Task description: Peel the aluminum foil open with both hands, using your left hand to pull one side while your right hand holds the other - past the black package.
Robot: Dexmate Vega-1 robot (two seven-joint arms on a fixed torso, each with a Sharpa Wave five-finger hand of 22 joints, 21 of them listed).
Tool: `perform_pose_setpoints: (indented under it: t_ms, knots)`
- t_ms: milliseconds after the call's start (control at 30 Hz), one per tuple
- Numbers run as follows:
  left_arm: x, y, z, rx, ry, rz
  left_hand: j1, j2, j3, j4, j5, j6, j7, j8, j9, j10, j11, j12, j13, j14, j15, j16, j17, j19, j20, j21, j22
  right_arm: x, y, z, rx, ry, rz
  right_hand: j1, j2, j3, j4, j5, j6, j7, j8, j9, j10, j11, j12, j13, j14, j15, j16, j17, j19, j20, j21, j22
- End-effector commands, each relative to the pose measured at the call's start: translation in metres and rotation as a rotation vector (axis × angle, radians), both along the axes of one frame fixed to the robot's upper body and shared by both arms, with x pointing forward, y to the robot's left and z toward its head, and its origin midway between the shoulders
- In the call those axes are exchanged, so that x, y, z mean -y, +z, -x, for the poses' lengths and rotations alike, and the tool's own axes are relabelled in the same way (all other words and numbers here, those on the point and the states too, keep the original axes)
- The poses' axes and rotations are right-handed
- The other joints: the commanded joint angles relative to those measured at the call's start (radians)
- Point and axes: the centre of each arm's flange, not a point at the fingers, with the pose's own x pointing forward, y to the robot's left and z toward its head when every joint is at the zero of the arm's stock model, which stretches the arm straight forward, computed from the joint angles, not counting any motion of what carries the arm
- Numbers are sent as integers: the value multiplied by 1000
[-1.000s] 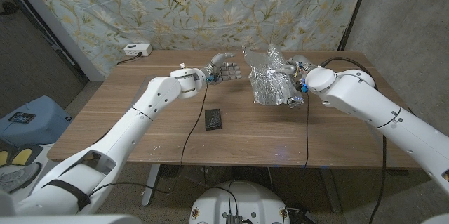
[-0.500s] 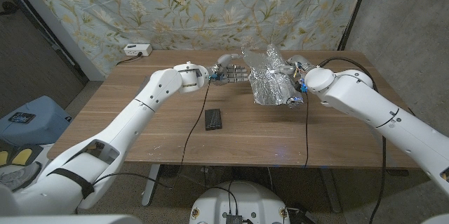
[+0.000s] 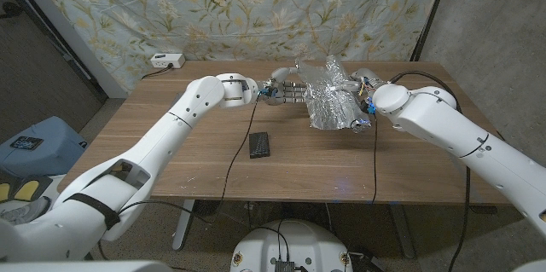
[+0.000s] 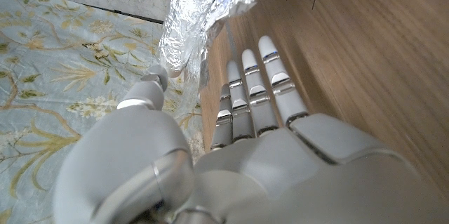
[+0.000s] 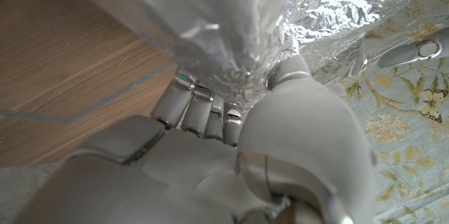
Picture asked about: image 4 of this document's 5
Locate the aluminum foil roll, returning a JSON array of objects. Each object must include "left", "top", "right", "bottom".
[{"left": 158, "top": 0, "right": 267, "bottom": 91}]

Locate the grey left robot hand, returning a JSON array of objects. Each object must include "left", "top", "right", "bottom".
[{"left": 52, "top": 35, "right": 449, "bottom": 224}]

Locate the floral printed backdrop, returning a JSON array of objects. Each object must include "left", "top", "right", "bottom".
[{"left": 0, "top": 0, "right": 206, "bottom": 224}]

